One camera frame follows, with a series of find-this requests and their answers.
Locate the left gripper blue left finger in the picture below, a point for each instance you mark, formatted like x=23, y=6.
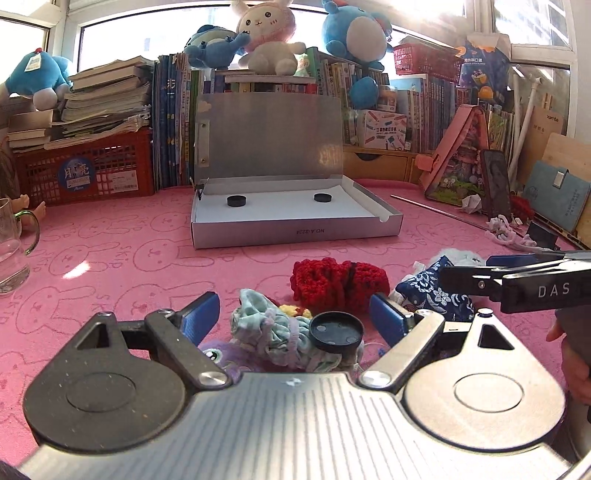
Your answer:
x=199, y=317

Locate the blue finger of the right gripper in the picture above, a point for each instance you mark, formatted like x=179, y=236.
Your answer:
x=517, y=260

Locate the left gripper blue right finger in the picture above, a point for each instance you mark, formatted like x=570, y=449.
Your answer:
x=392, y=321

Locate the blue white floral pouch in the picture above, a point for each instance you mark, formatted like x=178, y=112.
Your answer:
x=423, y=291

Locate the black round puck lid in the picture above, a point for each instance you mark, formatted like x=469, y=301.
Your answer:
x=336, y=332

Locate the purple plush toy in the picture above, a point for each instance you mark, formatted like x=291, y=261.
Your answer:
x=227, y=355

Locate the mint green fabric scrunchie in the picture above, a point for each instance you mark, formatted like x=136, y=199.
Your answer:
x=263, y=328

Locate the red crochet pouch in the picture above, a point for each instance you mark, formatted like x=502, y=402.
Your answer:
x=323, y=285

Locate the black round puck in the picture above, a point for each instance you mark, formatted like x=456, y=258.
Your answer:
x=322, y=197
x=236, y=201

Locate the white fluffy plush toy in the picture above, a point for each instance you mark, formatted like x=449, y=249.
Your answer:
x=459, y=257

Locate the person's right hand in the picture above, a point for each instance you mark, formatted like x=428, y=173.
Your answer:
x=574, y=368

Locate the white paper origami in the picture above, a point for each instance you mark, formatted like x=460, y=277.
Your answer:
x=472, y=204

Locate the black phone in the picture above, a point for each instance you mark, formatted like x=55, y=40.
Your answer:
x=496, y=184

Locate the teal notebook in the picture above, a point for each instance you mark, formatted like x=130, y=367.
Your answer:
x=557, y=195

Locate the pink house-shaped toy case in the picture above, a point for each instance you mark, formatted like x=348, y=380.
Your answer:
x=453, y=171

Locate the yellow red crochet piece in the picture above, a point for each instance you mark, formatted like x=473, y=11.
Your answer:
x=295, y=311

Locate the metal straw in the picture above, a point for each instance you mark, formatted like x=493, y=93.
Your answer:
x=441, y=212

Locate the black binder clip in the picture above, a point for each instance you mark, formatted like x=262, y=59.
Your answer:
x=199, y=190

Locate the wooden drawer shelf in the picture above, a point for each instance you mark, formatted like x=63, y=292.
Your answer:
x=376, y=164

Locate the row of colourful books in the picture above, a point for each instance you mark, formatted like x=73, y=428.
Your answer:
x=430, y=103

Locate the silver open cardboard box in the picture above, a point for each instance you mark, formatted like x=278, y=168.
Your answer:
x=278, y=150

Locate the red plastic crate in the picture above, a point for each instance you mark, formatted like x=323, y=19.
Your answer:
x=117, y=166

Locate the glass mug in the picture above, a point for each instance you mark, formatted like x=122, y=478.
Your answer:
x=14, y=264

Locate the blue cardboard box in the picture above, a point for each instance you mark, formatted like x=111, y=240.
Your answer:
x=486, y=60

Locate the red basket on books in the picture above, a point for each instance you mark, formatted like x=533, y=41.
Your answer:
x=416, y=58

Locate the small doll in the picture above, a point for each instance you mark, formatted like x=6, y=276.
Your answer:
x=10, y=185

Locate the row of blue books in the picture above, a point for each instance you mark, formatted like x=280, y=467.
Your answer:
x=175, y=87

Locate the stack of books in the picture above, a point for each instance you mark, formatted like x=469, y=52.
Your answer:
x=102, y=101

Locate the large blue white plush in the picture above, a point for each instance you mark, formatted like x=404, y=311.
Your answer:
x=354, y=34

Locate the blue plush elephant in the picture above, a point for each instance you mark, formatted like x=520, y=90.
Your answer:
x=214, y=47

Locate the white pink bunny plush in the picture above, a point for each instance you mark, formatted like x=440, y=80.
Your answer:
x=270, y=26

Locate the blue plush toy left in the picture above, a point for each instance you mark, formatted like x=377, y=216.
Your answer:
x=41, y=77

